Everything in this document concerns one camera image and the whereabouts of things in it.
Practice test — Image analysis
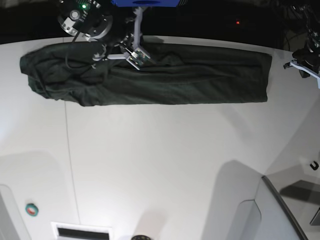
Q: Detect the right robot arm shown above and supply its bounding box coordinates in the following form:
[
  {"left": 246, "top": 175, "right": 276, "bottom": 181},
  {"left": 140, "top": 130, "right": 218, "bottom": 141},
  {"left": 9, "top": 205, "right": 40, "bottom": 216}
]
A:
[{"left": 58, "top": 0, "right": 151, "bottom": 69}]

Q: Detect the white tray with black slot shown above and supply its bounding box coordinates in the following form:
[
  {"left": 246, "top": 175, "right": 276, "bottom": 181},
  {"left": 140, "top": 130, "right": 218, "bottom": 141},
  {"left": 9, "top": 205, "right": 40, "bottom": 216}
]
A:
[{"left": 51, "top": 222, "right": 114, "bottom": 240}]

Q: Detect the blue plastic bin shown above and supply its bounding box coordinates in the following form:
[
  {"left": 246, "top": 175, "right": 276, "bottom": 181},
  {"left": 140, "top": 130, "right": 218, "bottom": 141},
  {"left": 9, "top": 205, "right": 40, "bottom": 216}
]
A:
[{"left": 111, "top": 0, "right": 180, "bottom": 7}]

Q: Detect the green red tape roll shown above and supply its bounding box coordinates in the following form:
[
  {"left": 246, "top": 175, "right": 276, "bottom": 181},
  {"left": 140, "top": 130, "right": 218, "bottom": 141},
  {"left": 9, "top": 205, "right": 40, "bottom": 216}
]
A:
[{"left": 25, "top": 203, "right": 39, "bottom": 217}]

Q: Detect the dark green t-shirt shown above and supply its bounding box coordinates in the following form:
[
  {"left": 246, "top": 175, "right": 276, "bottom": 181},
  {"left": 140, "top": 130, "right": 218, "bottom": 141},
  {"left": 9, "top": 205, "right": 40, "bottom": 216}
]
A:
[{"left": 19, "top": 42, "right": 272, "bottom": 107}]

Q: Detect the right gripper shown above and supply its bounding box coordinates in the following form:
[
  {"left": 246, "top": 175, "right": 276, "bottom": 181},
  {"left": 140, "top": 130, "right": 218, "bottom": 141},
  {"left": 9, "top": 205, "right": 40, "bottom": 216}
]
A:
[{"left": 91, "top": 6, "right": 150, "bottom": 62}]

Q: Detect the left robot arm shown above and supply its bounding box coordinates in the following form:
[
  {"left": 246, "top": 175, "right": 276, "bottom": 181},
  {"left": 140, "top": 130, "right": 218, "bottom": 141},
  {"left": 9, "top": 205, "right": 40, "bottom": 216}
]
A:
[{"left": 283, "top": 0, "right": 320, "bottom": 84}]

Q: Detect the black U-shaped clip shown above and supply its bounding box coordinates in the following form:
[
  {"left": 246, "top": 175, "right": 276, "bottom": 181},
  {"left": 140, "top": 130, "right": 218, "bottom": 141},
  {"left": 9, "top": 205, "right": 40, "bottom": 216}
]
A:
[{"left": 309, "top": 161, "right": 320, "bottom": 171}]

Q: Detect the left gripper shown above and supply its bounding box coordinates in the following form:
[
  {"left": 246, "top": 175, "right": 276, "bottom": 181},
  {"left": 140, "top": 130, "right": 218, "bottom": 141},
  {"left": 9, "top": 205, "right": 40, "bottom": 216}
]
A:
[{"left": 283, "top": 47, "right": 320, "bottom": 88}]

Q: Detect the black round dotted object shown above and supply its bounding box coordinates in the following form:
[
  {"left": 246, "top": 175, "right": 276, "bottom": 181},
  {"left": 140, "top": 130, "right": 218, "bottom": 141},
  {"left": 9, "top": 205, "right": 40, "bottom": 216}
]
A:
[{"left": 131, "top": 235, "right": 152, "bottom": 240}]

